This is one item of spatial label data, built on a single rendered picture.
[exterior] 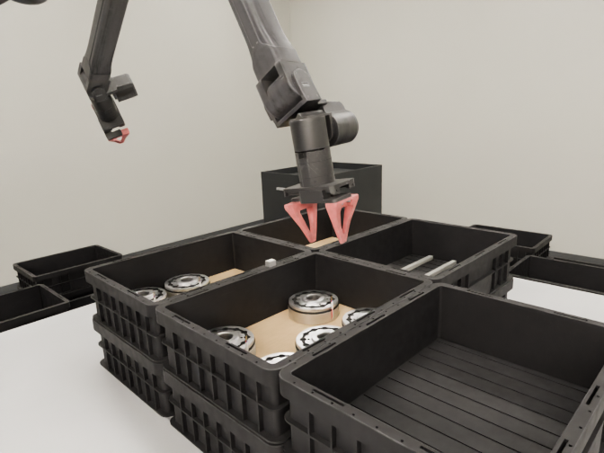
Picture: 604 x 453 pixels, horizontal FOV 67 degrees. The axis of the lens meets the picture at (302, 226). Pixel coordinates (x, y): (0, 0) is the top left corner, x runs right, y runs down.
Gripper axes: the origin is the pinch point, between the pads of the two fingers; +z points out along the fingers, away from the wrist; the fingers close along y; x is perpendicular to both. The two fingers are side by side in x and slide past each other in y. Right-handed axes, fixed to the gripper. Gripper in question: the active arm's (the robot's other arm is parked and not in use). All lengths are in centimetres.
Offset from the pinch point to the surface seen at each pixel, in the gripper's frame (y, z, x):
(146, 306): 23.6, 6.0, 21.3
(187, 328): 11.1, 7.5, 22.7
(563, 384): -31.9, 24.9, -9.3
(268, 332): 15.1, 18.1, 3.4
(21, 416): 50, 25, 37
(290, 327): 12.8, 18.6, -0.5
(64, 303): 126, 28, -3
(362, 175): 100, 15, -170
